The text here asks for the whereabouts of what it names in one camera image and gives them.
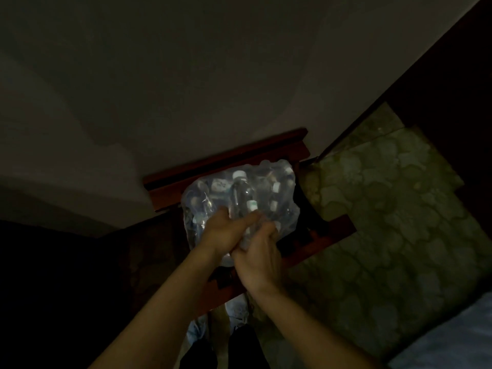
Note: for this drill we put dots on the person's left hand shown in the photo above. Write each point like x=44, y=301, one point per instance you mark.
x=221, y=236

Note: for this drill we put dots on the person's right hand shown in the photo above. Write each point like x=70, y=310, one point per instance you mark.
x=259, y=261

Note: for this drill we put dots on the person's left thumb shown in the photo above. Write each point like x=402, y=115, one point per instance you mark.
x=249, y=220

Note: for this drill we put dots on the person's right fingers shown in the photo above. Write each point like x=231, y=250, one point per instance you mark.
x=267, y=234

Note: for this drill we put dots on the clear plastic bottle pack wrap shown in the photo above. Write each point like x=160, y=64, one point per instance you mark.
x=215, y=190

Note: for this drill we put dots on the person's left forearm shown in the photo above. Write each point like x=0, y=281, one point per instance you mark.
x=161, y=311

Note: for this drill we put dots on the person's right forearm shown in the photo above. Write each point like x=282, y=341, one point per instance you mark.
x=307, y=330

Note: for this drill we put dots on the group of clear water bottles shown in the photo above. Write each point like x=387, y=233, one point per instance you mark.
x=243, y=192

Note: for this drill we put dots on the red wooden chair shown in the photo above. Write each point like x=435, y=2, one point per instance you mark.
x=230, y=157

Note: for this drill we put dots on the person's dark shorts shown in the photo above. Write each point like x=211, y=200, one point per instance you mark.
x=246, y=349

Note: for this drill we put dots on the light blue bed sheet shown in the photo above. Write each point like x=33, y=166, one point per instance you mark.
x=453, y=338

